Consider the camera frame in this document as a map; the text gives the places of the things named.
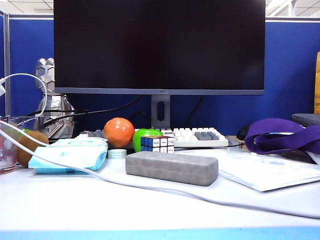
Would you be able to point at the grey partition post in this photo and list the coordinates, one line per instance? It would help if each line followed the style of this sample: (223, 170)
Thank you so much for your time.
(7, 62)

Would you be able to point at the brown kiwi fruit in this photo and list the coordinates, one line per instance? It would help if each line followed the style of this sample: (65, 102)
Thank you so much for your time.
(26, 142)

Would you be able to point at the black computer mouse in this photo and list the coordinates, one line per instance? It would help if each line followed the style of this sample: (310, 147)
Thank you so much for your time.
(243, 132)

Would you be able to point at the clear glass cup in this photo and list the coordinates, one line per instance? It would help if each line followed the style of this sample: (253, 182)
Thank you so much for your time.
(6, 155)

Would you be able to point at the Rubik's cube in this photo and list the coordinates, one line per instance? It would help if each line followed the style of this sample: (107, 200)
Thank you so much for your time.
(157, 142)

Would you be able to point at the grey felt glasses case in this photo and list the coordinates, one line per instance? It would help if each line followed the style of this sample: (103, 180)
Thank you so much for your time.
(172, 167)

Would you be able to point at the white tape roll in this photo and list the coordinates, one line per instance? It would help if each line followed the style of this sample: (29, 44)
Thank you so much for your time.
(116, 153)

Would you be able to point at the yellow paper bag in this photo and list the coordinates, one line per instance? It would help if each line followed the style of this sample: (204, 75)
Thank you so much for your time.
(317, 87)

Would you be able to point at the small green apple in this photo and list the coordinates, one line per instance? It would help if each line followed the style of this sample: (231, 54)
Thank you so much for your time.
(23, 131)

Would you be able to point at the silver angular figurine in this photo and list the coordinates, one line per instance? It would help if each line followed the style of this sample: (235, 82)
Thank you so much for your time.
(47, 75)

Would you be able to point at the white grey mechanical keyboard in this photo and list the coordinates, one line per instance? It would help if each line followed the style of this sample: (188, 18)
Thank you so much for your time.
(207, 136)

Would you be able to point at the black computer monitor with stand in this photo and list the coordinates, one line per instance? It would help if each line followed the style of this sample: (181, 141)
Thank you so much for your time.
(100, 50)

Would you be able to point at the white paper documents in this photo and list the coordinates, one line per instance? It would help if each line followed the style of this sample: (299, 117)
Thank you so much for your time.
(262, 170)

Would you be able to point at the large green apple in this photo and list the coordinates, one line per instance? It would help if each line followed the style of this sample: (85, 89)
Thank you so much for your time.
(138, 140)

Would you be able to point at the orange fruit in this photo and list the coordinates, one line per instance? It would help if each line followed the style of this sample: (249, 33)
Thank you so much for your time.
(120, 132)

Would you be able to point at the grey fabric laptop sleeve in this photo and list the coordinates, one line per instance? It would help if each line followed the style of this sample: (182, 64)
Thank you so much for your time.
(305, 118)

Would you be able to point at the light blue wet wipes pack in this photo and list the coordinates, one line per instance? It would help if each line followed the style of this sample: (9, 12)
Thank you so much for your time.
(70, 155)

